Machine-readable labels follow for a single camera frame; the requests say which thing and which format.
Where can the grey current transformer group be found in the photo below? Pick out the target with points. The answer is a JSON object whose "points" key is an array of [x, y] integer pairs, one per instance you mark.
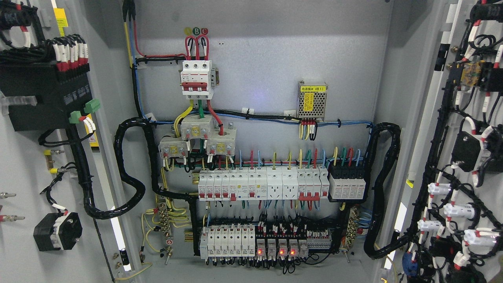
{"points": [[194, 128]]}

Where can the metal mesh power supply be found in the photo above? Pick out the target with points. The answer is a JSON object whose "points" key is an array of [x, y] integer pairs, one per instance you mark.
{"points": [[312, 98]]}

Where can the white breaker and socket row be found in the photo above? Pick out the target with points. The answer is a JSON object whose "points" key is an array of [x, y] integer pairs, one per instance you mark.
{"points": [[266, 183]]}

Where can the white red main breaker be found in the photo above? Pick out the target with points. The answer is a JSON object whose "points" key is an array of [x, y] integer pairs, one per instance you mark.
{"points": [[198, 79]]}

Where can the lower relay and breaker row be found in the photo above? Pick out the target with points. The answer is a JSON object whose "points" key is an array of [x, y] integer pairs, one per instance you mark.
{"points": [[262, 243]]}

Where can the black surge protector block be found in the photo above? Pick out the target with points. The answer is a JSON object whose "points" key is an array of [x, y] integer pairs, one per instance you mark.
{"points": [[346, 184]]}

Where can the brass ground terminal bar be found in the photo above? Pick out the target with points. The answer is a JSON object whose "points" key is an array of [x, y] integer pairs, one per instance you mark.
{"points": [[165, 224]]}

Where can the black digital power meter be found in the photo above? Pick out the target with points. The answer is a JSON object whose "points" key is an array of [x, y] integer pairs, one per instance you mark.
{"points": [[61, 98]]}

